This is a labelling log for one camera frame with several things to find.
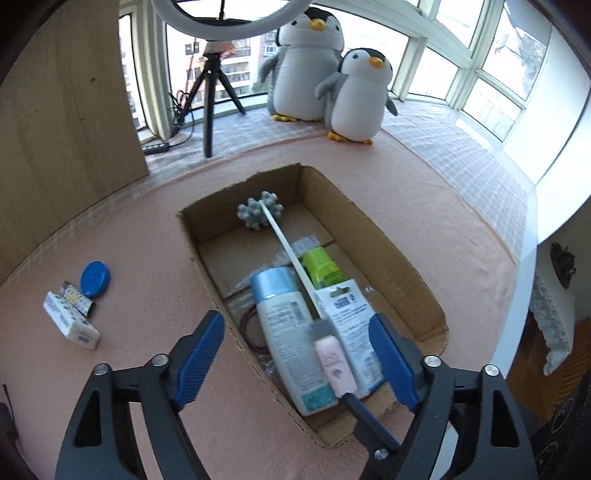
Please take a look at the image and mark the black inline switch cable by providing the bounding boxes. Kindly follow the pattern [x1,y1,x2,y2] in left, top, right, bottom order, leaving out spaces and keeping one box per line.
[140,89,198,156]

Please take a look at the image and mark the blue round lid tin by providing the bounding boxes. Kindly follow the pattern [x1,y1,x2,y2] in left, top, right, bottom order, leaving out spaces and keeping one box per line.
[80,260,111,299]

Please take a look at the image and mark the small pink white tube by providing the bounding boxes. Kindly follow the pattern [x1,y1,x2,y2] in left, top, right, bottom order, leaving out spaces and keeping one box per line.
[311,319,358,399]

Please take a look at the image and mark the white massage roller grey balls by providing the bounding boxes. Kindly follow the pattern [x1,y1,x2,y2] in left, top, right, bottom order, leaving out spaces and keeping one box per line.
[236,191,328,320]

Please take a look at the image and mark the brown hair ties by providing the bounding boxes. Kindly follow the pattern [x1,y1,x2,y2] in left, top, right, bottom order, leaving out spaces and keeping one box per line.
[239,303,271,356]

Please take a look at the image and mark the white ring light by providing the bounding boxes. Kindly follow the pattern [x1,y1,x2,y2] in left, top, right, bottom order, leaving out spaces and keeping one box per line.
[151,0,310,41]

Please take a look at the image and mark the large plush penguin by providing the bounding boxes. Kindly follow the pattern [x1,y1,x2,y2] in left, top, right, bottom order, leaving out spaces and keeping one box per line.
[259,7,345,122]

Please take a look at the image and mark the patterned white tissue pack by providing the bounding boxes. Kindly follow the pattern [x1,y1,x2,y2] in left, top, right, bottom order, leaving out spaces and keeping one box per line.
[43,291,101,350]

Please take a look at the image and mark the black tripod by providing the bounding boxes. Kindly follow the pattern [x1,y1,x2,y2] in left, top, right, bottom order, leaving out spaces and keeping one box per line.
[174,41,245,159]

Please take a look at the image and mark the oak veneer board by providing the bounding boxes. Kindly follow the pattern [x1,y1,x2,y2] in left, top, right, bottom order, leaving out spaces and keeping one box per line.
[1,1,148,278]

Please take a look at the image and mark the cardboard box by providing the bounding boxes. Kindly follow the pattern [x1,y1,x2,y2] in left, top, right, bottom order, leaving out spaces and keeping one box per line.
[178,164,448,449]

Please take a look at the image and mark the small plush penguin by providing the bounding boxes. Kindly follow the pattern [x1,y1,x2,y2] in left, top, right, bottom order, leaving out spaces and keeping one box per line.
[315,47,399,145]

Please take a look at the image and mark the green tube bottle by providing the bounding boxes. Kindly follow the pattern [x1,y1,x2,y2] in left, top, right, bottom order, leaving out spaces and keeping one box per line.
[301,247,346,290]

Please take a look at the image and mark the blue-white packet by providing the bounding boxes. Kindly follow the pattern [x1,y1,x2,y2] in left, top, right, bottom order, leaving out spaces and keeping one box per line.
[317,279,384,399]

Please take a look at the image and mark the black power adapter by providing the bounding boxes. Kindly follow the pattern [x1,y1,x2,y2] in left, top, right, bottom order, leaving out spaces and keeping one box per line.
[0,402,19,442]

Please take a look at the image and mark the white bottle light-blue cap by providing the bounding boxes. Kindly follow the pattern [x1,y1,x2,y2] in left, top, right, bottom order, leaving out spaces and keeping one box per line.
[250,267,338,417]

